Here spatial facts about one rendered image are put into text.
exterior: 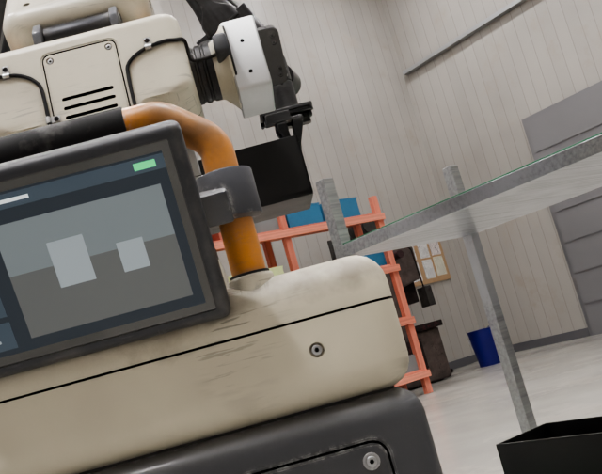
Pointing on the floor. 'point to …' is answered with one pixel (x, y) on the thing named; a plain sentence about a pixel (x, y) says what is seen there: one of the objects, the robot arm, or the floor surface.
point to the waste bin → (483, 347)
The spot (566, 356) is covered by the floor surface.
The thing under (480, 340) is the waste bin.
